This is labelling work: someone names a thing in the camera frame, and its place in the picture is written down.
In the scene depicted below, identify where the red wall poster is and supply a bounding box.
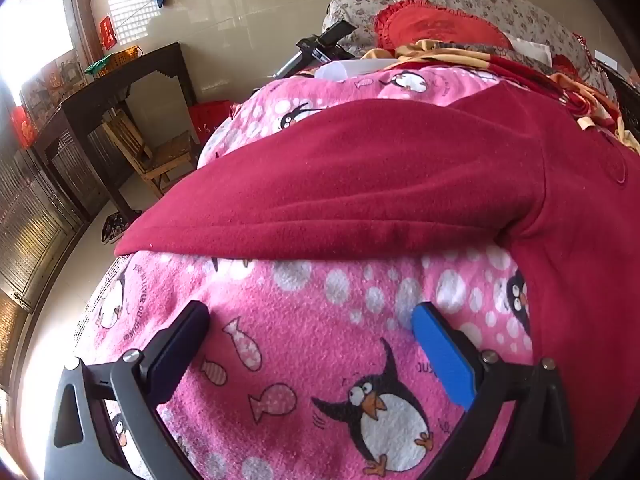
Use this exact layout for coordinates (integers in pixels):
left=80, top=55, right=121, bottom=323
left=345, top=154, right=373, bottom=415
left=99, top=16, right=117, bottom=51

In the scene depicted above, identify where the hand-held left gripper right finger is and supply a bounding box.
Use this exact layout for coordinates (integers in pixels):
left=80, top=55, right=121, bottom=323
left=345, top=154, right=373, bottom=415
left=411, top=302, right=581, bottom=480

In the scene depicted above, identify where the floral pillow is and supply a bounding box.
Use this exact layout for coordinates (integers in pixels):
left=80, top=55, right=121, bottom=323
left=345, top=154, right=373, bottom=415
left=387, top=0, right=621, bottom=101

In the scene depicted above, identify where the yellow basket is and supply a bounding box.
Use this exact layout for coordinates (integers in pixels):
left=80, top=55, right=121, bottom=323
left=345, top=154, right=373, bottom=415
left=95, top=46, right=143, bottom=76

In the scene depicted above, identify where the pink penguin print blanket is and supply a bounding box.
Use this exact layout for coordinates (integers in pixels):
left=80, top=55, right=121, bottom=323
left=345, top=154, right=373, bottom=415
left=75, top=67, right=616, bottom=480

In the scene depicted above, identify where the wooden chair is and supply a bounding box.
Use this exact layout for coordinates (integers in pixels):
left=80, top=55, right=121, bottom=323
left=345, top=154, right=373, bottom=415
left=102, top=109, right=201, bottom=198

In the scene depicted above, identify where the white plastic container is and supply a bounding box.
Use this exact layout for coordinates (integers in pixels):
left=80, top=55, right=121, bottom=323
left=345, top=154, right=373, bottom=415
left=315, top=58, right=396, bottom=82

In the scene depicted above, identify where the dark red garment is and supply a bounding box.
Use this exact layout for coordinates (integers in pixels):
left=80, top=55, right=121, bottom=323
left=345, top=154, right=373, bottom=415
left=114, top=82, right=640, bottom=480

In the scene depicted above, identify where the pair of patterned slippers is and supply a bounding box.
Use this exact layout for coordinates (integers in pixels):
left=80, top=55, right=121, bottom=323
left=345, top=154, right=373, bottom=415
left=101, top=211, right=130, bottom=245

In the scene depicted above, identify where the dark wooden table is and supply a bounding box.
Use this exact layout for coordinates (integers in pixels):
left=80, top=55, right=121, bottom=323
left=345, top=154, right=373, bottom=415
left=32, top=42, right=198, bottom=221

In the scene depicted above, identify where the yellow and red patterned blanket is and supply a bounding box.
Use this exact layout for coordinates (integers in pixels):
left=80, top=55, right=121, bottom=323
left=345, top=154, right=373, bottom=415
left=362, top=39, right=640, bottom=153

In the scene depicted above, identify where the red plastic basket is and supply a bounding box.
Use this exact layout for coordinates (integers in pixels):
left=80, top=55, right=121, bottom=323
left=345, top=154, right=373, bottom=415
left=189, top=100, right=241, bottom=146

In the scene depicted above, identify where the black tripod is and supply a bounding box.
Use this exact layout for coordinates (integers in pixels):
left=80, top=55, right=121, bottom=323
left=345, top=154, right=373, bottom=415
left=277, top=20, right=358, bottom=81

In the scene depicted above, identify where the dark wooden cabinet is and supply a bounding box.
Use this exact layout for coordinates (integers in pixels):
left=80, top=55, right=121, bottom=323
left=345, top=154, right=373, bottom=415
left=0, top=110, right=88, bottom=311

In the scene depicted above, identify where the floral quilt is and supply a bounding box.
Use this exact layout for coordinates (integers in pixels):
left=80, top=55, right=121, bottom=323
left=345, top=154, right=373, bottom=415
left=322, top=0, right=396, bottom=56

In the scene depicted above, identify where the white paper sheet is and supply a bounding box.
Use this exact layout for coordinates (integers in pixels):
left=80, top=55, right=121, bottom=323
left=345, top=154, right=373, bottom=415
left=515, top=37, right=553, bottom=66

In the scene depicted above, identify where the red ruffled cushion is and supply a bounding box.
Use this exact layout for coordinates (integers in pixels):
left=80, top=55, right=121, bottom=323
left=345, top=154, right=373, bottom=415
left=374, top=2, right=513, bottom=53

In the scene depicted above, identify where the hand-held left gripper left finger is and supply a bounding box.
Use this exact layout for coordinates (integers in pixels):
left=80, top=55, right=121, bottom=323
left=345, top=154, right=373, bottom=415
left=44, top=300, right=211, bottom=480

